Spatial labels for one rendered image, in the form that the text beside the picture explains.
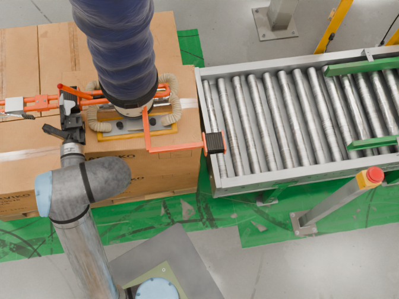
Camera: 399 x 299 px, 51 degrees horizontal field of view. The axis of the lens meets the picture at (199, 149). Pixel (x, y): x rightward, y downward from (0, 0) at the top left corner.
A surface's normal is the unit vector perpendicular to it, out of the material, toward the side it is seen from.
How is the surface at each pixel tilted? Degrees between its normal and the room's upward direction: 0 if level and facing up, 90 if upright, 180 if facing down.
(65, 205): 57
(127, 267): 0
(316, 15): 0
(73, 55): 0
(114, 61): 79
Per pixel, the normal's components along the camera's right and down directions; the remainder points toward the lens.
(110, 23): -0.03, 0.98
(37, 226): 0.05, -0.35
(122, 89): -0.04, 0.81
